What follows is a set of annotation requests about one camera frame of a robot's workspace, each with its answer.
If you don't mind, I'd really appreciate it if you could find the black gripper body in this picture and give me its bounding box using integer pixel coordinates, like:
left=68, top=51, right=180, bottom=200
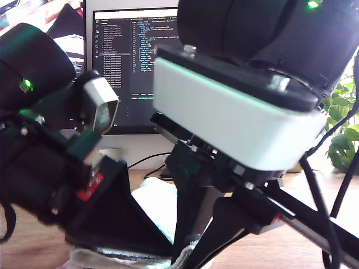
left=150, top=112, right=359, bottom=269
left=0, top=112, right=105, bottom=225

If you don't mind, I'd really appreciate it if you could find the pastel green pink tea towel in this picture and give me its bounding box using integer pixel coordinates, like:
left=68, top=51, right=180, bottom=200
left=66, top=178, right=202, bottom=269

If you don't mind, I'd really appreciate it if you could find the large black Huawei monitor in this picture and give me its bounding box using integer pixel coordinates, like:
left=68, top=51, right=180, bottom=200
left=90, top=8, right=186, bottom=180

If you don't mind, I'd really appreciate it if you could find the green leafy houseplant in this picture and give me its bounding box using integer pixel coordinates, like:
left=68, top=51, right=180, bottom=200
left=319, top=71, right=359, bottom=173

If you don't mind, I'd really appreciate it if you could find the black computer monitor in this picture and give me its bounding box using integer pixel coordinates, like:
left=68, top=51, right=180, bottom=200
left=0, top=0, right=86, bottom=79

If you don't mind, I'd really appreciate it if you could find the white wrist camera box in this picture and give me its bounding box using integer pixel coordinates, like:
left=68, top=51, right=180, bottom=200
left=36, top=69, right=121, bottom=137
left=153, top=44, right=328, bottom=172

